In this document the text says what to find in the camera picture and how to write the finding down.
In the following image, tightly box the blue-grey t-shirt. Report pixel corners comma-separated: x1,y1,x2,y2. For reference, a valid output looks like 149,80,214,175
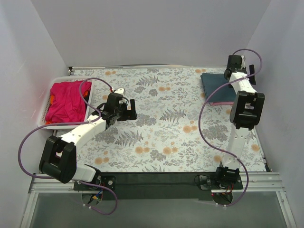
200,72,238,104

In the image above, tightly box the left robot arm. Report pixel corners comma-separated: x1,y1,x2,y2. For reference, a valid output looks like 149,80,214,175
39,92,137,190

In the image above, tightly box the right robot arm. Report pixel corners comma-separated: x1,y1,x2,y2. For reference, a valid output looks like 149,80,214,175
215,54,265,189

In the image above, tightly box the folded pink t-shirt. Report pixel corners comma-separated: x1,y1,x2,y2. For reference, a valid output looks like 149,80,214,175
210,102,234,106

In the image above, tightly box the magenta t-shirt in basket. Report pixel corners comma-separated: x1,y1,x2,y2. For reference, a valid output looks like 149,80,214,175
45,80,92,124

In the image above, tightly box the floral table mat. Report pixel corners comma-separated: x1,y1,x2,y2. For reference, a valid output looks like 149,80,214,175
47,67,268,173

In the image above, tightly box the orange garment in basket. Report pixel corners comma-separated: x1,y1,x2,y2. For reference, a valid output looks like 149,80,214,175
45,95,55,125

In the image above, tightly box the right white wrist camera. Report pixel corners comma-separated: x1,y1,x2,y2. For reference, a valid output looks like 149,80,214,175
238,55,246,69

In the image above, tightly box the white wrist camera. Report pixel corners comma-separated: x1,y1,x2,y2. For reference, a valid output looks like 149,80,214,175
111,88,125,96
238,55,246,69

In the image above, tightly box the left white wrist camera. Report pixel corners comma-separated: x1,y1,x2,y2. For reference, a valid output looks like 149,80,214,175
111,88,125,96

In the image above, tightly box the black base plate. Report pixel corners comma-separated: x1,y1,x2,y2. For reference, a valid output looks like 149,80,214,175
73,172,243,201

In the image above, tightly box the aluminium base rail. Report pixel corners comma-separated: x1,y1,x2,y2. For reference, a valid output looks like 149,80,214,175
21,172,296,228

